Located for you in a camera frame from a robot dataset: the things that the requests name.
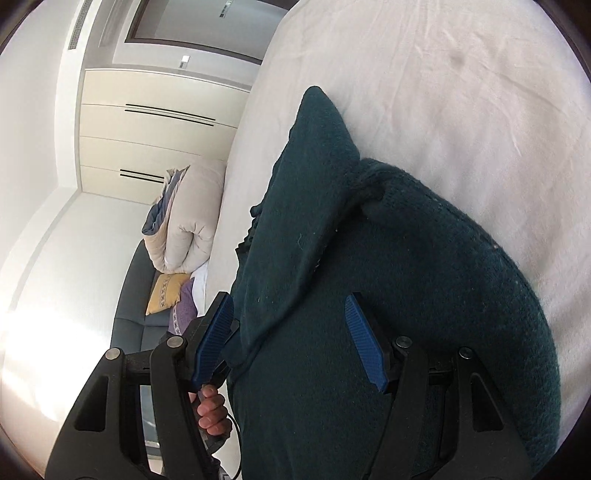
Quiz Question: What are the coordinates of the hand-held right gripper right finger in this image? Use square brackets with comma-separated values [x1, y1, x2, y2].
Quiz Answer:
[344, 292, 536, 480]

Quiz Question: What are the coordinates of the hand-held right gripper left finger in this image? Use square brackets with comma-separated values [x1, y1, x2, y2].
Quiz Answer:
[44, 292, 241, 480]

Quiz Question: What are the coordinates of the dark green knit sweater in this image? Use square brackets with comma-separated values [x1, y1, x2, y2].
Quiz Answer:
[222, 85, 561, 480]

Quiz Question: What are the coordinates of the person's left hand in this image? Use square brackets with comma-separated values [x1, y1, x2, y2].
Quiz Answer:
[196, 387, 232, 437]

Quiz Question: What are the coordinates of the purple patterned pillow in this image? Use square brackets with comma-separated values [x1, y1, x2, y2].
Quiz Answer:
[167, 279, 197, 337]

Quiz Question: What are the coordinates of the white pillow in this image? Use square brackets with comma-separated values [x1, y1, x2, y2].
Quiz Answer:
[191, 265, 211, 315]

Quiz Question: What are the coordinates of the yellow patterned pillow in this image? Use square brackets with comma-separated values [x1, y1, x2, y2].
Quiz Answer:
[145, 273, 191, 316]

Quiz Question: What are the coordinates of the grey padded headboard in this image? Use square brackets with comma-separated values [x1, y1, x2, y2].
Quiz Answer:
[109, 240, 195, 462]

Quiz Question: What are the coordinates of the folded beige duvet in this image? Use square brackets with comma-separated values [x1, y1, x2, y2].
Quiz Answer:
[141, 159, 227, 275]

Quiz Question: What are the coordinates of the cream wardrobe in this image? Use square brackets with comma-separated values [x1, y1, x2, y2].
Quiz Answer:
[78, 69, 252, 206]

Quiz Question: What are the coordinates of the bed with white sheet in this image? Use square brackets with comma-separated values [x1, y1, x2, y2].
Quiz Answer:
[203, 0, 591, 439]

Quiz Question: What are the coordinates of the white ceiling air vent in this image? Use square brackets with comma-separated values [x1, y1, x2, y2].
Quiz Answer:
[67, 0, 93, 51]

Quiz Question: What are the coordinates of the black cable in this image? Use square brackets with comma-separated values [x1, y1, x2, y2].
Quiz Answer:
[228, 413, 242, 480]

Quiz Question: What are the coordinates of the grey door with dark frame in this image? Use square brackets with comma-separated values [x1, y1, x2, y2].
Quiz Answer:
[127, 0, 296, 65]

